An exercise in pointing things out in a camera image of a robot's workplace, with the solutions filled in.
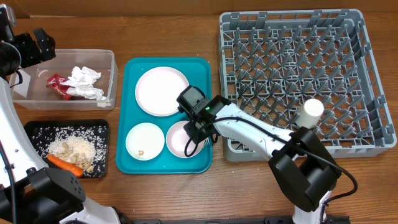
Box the pile of rice scraps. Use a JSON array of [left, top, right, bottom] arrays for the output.
[[30, 126, 108, 178]]

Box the orange carrot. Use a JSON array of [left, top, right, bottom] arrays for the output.
[[47, 154, 83, 177]]

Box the clear plastic bin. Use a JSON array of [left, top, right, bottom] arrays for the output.
[[9, 49, 119, 111]]

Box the black food waste tray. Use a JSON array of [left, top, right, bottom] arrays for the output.
[[23, 119, 110, 179]]

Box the white bowl with food scraps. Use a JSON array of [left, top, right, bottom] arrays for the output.
[[126, 123, 165, 161]]

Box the red snack wrapper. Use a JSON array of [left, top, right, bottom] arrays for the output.
[[46, 73, 72, 100]]

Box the grey dishwasher rack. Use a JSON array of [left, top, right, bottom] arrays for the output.
[[219, 9, 397, 158]]

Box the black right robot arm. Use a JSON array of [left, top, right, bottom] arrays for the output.
[[177, 86, 341, 223]]

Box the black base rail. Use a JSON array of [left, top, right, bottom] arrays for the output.
[[124, 215, 352, 224]]

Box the white tissue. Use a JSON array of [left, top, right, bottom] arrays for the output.
[[60, 66, 110, 108]]

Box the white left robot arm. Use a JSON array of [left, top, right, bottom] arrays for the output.
[[1, 4, 130, 223]]

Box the pink small bowl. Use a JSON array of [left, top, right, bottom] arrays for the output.
[[166, 121, 189, 159]]

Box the teal plastic tray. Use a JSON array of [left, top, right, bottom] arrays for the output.
[[116, 57, 212, 174]]

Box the large white plate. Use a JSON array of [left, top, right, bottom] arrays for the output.
[[135, 67, 189, 116]]

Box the white plastic cup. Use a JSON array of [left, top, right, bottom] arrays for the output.
[[295, 98, 324, 129]]

